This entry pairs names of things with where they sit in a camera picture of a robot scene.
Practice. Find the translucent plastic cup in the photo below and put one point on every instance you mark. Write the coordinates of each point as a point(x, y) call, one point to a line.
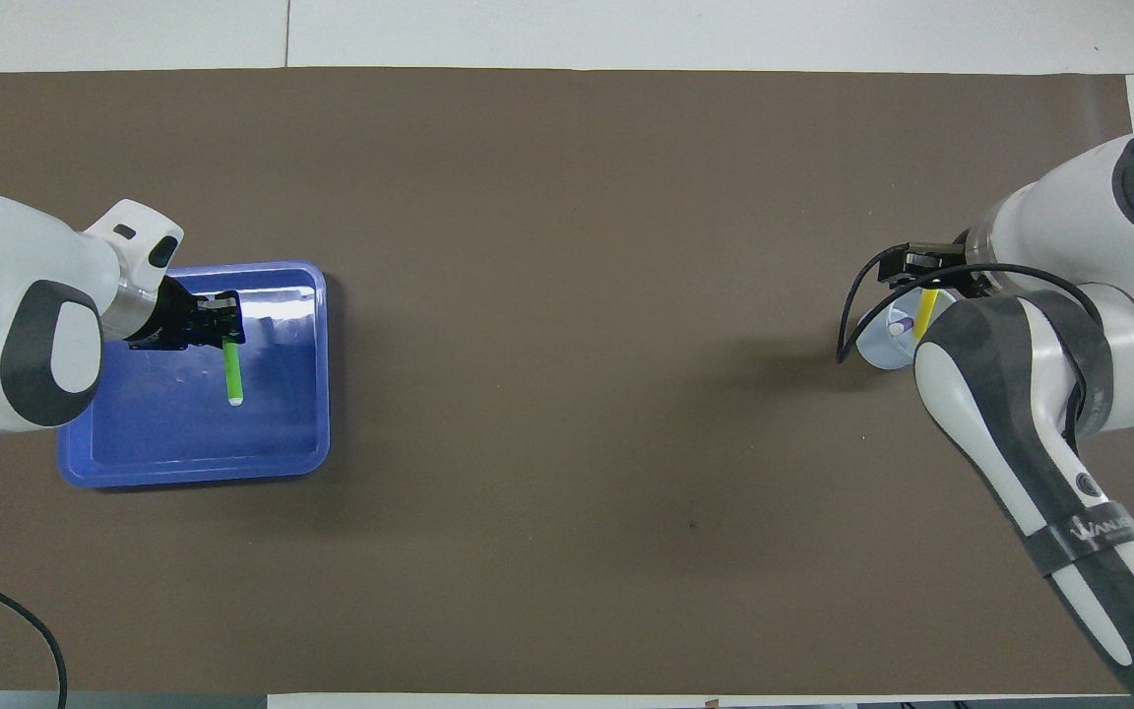
point(882, 350)

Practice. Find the brown table mat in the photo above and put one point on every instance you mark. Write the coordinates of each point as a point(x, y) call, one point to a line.
point(567, 295)

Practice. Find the green pen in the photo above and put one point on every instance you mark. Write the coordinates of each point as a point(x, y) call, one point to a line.
point(233, 379)

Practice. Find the purple pen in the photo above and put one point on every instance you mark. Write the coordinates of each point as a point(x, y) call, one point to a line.
point(900, 322)

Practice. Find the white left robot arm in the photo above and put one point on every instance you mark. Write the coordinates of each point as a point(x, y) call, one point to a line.
point(6, 295)

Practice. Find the yellow pen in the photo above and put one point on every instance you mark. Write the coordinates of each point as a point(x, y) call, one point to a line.
point(926, 315)

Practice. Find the blue plastic tray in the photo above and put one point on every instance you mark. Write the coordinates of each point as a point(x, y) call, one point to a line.
point(272, 423)

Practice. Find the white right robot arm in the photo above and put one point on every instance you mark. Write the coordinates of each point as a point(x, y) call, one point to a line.
point(1020, 394)

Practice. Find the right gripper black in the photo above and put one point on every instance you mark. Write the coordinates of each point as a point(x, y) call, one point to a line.
point(976, 266)

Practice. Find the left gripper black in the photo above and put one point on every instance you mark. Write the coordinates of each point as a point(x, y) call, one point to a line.
point(168, 320)

